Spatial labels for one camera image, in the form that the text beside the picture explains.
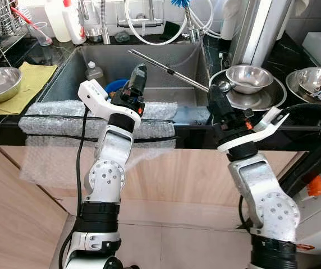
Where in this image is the yellow cloth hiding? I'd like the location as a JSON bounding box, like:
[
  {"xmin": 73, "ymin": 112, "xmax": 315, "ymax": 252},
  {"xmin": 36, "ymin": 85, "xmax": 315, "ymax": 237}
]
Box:
[{"xmin": 0, "ymin": 62, "xmax": 58, "ymax": 117}]

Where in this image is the wide steel basin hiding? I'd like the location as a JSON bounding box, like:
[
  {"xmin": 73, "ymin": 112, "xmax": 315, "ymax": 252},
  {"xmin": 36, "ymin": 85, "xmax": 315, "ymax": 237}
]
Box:
[{"xmin": 285, "ymin": 67, "xmax": 321, "ymax": 107}]

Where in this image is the wire dish rack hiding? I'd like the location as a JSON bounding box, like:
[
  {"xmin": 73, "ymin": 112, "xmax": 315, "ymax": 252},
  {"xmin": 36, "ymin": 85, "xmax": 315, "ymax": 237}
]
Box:
[{"xmin": 0, "ymin": 0, "xmax": 31, "ymax": 60}]

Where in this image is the blue plastic bowl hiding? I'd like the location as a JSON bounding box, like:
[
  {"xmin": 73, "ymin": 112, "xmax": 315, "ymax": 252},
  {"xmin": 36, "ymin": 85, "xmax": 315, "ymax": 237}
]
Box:
[{"xmin": 104, "ymin": 78, "xmax": 131, "ymax": 95}]

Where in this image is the clear plastic cup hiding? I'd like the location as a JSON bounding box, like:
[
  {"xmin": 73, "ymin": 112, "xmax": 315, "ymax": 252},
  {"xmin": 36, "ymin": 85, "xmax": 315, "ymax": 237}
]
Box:
[{"xmin": 28, "ymin": 21, "xmax": 54, "ymax": 47}]

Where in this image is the flexible steel gooseneck faucet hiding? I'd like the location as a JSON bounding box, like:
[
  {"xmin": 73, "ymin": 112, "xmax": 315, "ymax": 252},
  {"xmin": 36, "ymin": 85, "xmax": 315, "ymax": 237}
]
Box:
[{"xmin": 98, "ymin": 0, "xmax": 112, "ymax": 45}]

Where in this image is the white spray bottle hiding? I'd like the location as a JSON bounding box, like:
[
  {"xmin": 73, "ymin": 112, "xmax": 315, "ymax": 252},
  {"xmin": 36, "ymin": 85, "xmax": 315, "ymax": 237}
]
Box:
[{"xmin": 44, "ymin": 0, "xmax": 72, "ymax": 43}]

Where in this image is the long steel rod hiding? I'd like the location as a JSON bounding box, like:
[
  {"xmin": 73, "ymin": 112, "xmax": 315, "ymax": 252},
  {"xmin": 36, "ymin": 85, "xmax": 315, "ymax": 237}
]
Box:
[{"xmin": 128, "ymin": 49, "xmax": 212, "ymax": 93}]

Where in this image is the steel bowl holding utensils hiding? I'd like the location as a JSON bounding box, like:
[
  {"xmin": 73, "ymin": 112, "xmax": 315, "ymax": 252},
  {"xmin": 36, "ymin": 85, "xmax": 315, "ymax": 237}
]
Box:
[{"xmin": 295, "ymin": 67, "xmax": 321, "ymax": 101}]

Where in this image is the dark green sponge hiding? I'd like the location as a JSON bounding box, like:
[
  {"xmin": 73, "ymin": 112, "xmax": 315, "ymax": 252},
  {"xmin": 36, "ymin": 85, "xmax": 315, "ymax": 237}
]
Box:
[{"xmin": 162, "ymin": 21, "xmax": 184, "ymax": 39}]

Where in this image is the red handled brush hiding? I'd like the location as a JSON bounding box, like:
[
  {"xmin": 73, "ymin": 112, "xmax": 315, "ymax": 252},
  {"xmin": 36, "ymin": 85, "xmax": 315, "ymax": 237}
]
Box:
[{"xmin": 10, "ymin": 6, "xmax": 53, "ymax": 45}]

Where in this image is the grey scrubber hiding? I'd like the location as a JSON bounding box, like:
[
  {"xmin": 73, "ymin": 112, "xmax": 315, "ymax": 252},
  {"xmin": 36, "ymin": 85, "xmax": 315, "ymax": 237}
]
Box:
[{"xmin": 113, "ymin": 30, "xmax": 131, "ymax": 44}]

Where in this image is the small steel bowl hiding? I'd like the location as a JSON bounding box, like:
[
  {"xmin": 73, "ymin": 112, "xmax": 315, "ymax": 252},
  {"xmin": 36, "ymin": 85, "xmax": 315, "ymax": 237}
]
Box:
[{"xmin": 84, "ymin": 28, "xmax": 104, "ymax": 44}]

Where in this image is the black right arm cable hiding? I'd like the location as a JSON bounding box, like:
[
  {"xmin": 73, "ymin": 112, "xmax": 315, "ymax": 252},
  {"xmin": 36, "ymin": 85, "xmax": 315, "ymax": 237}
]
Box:
[{"xmin": 278, "ymin": 103, "xmax": 321, "ymax": 197}]

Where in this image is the clear bottle with white cap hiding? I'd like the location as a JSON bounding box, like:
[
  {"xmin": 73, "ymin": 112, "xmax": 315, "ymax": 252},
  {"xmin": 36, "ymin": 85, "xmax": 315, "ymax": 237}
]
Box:
[{"xmin": 85, "ymin": 61, "xmax": 106, "ymax": 86}]

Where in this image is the orange tag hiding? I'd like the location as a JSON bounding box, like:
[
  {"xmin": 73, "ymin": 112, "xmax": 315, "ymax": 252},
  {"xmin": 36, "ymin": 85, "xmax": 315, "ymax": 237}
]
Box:
[{"xmin": 306, "ymin": 175, "xmax": 321, "ymax": 197}]

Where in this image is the white washing machine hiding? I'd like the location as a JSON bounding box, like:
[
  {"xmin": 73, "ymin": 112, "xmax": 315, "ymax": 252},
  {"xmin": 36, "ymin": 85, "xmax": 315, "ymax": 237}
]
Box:
[{"xmin": 292, "ymin": 160, "xmax": 321, "ymax": 256}]

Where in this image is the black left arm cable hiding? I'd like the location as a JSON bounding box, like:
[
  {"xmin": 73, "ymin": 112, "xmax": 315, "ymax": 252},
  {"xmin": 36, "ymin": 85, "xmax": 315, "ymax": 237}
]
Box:
[{"xmin": 58, "ymin": 109, "xmax": 91, "ymax": 269}]

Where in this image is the light wooden cabinet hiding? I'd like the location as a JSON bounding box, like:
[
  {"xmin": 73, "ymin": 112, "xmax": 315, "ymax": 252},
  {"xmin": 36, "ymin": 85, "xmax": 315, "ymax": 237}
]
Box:
[{"xmin": 0, "ymin": 145, "xmax": 310, "ymax": 269}]

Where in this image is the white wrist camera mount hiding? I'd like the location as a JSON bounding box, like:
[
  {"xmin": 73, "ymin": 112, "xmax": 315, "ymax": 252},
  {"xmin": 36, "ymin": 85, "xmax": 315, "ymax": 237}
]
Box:
[
  {"xmin": 77, "ymin": 79, "xmax": 129, "ymax": 121},
  {"xmin": 217, "ymin": 106, "xmax": 290, "ymax": 154}
]

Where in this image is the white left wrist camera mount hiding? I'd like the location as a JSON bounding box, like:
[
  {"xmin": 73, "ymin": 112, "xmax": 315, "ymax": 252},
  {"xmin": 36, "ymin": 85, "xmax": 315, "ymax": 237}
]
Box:
[{"xmin": 77, "ymin": 79, "xmax": 129, "ymax": 121}]

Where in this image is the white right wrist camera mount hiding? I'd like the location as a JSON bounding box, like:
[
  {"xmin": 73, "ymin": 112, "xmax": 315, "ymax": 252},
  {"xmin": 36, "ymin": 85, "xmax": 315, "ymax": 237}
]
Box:
[{"xmin": 217, "ymin": 106, "xmax": 290, "ymax": 154}]

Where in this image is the stainless steel sink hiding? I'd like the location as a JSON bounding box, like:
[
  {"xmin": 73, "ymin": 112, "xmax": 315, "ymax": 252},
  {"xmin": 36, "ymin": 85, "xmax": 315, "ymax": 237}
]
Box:
[{"xmin": 37, "ymin": 44, "xmax": 213, "ymax": 110}]

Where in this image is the wide shallow steel plate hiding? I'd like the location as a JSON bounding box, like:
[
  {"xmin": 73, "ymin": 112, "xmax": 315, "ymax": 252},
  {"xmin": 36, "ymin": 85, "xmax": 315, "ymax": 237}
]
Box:
[{"xmin": 208, "ymin": 68, "xmax": 288, "ymax": 113}]

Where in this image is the steel spoon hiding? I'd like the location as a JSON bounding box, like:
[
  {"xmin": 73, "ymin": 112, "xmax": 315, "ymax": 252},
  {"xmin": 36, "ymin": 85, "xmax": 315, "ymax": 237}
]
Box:
[{"xmin": 215, "ymin": 81, "xmax": 232, "ymax": 94}]

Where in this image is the white bottle with red pump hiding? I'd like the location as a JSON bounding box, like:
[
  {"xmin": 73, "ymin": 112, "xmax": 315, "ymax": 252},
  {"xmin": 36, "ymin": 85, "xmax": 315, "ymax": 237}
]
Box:
[{"xmin": 62, "ymin": 0, "xmax": 88, "ymax": 45}]

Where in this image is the clear bubble wrap sheet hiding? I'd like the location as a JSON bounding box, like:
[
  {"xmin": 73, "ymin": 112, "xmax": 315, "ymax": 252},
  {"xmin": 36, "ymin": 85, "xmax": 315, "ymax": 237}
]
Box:
[{"xmin": 18, "ymin": 100, "xmax": 179, "ymax": 190}]

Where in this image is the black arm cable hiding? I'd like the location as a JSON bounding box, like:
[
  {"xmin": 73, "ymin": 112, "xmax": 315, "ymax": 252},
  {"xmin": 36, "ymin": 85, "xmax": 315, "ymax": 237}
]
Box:
[
  {"xmin": 58, "ymin": 109, "xmax": 91, "ymax": 269},
  {"xmin": 278, "ymin": 103, "xmax": 321, "ymax": 197}
]

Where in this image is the steel tap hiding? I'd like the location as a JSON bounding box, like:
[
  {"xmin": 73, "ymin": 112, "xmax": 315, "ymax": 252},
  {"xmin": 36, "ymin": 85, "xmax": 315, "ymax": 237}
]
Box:
[{"xmin": 116, "ymin": 0, "xmax": 164, "ymax": 30}]

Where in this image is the white hose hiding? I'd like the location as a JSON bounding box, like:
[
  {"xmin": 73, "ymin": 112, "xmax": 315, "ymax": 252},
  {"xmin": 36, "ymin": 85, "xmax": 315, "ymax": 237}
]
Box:
[{"xmin": 123, "ymin": 0, "xmax": 214, "ymax": 47}]

